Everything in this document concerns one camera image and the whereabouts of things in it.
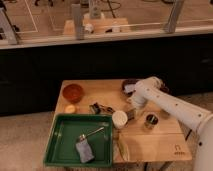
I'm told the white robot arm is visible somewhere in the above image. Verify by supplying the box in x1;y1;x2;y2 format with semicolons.
130;77;213;171

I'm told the green plastic tray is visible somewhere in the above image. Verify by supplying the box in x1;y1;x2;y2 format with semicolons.
44;114;113;168

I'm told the white paper cup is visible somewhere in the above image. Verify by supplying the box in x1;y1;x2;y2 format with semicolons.
112;111;128;129

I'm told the small metal tin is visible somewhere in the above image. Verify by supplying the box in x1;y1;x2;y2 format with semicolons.
144;114;158;129

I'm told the dark purple bowl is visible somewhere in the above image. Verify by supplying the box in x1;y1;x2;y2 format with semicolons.
121;79;138;96

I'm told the wooden board table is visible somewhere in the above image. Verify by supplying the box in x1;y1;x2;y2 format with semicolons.
55;80;192;164

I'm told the clear plastic wrapper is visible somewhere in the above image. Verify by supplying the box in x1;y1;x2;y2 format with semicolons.
113;131;130;162

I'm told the metal spoon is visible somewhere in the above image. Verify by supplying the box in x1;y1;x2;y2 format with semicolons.
78;127;104;141

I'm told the blue grey sponge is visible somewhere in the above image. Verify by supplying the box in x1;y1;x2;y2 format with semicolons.
76;140;94;163

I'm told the orange brown bowl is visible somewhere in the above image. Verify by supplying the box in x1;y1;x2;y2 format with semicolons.
62;84;84;103

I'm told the small yellow round object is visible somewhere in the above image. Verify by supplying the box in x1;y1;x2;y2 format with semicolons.
65;105;77;114

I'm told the background wooden board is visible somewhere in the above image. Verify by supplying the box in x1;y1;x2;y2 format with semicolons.
63;18;131;36

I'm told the grey metal post right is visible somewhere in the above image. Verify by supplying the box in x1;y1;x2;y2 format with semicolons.
164;0;185;33

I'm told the grey metal post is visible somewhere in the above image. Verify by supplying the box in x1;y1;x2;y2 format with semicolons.
0;8;18;45
71;4;84;40
164;0;185;33

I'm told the grey metal post middle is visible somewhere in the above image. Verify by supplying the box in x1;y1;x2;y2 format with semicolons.
71;4;84;40

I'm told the grey metal post left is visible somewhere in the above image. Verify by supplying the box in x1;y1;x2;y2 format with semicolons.
0;8;18;45

